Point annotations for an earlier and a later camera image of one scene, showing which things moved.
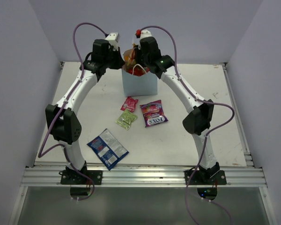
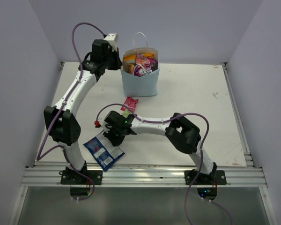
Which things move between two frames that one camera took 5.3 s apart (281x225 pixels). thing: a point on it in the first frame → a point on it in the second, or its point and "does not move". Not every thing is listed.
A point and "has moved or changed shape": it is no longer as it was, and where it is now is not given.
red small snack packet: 129,104 does not move
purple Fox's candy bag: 153,113 has moved or changed shape
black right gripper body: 141,59 → 114,134
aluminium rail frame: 48,176 does not move
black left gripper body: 112,60 does not move
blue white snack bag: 107,149 has moved or changed shape
